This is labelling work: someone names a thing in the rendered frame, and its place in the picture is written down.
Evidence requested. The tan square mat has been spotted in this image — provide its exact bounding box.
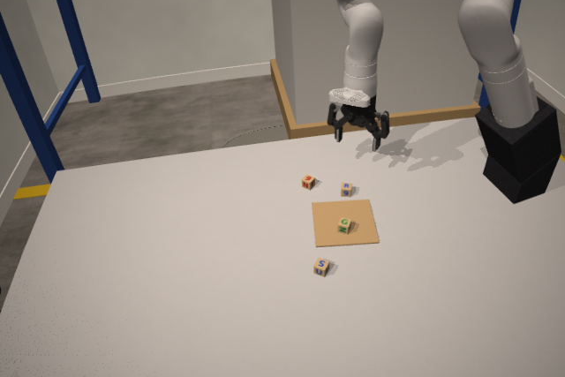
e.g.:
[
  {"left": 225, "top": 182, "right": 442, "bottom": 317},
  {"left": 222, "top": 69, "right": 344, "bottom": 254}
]
[{"left": 312, "top": 200, "right": 379, "bottom": 247}]

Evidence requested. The tan wooden block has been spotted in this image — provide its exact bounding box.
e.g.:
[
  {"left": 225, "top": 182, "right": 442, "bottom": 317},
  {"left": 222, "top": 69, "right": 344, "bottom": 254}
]
[
  {"left": 337, "top": 217, "right": 351, "bottom": 234},
  {"left": 341, "top": 183, "right": 352, "bottom": 197},
  {"left": 313, "top": 258, "right": 329, "bottom": 277},
  {"left": 302, "top": 175, "right": 315, "bottom": 190}
]

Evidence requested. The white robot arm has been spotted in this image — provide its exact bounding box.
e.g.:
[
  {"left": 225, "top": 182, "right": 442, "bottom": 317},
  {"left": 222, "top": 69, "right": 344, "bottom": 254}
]
[{"left": 329, "top": 0, "right": 539, "bottom": 128}]

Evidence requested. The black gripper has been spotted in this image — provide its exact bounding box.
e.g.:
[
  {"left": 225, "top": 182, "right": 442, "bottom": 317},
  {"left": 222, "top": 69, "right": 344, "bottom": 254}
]
[{"left": 328, "top": 95, "right": 389, "bottom": 152}]

